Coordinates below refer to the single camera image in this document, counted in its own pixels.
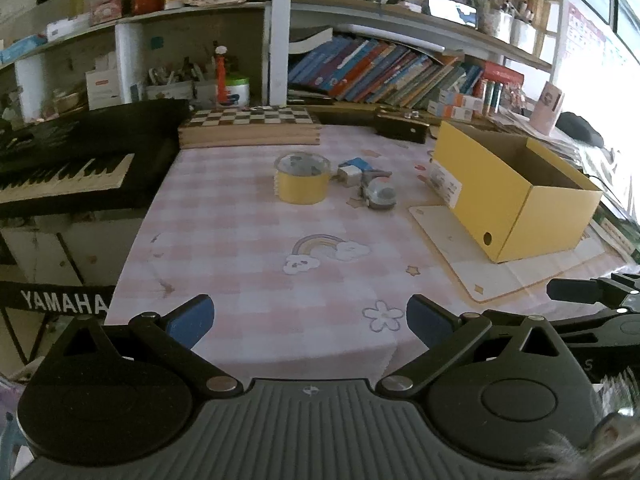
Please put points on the white power adapter plug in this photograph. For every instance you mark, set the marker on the white power adapter plug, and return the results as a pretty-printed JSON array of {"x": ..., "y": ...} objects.
[{"x": 349, "y": 176}]

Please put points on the black cushion object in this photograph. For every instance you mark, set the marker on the black cushion object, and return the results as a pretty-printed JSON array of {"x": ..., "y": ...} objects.
[{"x": 579, "y": 129}]

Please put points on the dark brown wooden box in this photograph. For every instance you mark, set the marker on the dark brown wooden box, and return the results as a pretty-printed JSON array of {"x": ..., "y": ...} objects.
[{"x": 402, "y": 126}]

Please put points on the stack of papers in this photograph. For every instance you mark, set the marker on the stack of papers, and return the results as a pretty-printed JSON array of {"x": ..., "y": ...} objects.
[{"x": 618, "y": 172}]

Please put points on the white bookshelf unit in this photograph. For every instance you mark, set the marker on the white bookshelf unit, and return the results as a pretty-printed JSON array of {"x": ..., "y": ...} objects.
[{"x": 61, "y": 54}]

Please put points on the wooden chessboard box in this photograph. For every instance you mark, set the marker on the wooden chessboard box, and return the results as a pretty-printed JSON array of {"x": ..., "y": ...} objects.
[{"x": 254, "y": 126}]

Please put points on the yellow tape roll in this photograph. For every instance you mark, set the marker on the yellow tape roll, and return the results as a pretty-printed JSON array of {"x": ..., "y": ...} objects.
[{"x": 301, "y": 178}]

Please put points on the black Yamaha keyboard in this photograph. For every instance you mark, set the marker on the black Yamaha keyboard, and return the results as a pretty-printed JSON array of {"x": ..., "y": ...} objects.
[{"x": 112, "y": 158}]

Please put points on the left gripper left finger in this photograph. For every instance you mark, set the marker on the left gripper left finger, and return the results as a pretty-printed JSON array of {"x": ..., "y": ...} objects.
[{"x": 163, "y": 345}]

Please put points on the orange blue medicine boxes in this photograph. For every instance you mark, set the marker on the orange blue medicine boxes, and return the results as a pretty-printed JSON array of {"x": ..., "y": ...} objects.
[{"x": 455, "y": 106}]

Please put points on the yellow cardboard box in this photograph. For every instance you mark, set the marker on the yellow cardboard box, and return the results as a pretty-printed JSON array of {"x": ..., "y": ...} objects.
[{"x": 515, "y": 197}]

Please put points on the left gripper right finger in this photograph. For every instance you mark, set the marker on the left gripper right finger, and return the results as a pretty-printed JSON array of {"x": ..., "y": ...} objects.
[{"x": 449, "y": 338}]

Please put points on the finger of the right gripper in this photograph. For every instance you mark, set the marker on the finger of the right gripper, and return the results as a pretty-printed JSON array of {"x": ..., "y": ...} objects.
[{"x": 619, "y": 290}]

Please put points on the orange bottle white cap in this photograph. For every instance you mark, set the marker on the orange bottle white cap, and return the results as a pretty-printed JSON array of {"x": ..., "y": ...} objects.
[{"x": 220, "y": 59}]

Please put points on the blue object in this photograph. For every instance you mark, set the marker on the blue object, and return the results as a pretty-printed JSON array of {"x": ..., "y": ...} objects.
[{"x": 357, "y": 162}]

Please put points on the pink checkered tablecloth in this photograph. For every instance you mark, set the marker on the pink checkered tablecloth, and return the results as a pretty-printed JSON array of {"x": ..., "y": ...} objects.
[{"x": 321, "y": 291}]

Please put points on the red boxed book set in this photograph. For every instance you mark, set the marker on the red boxed book set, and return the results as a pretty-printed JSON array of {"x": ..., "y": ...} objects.
[{"x": 493, "y": 83}]

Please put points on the row of leaning books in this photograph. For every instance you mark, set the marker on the row of leaning books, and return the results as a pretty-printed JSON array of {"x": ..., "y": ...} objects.
[{"x": 365, "y": 70}]

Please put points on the white green lid jar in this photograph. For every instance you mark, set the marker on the white green lid jar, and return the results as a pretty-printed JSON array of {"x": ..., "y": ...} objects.
[{"x": 237, "y": 91}]

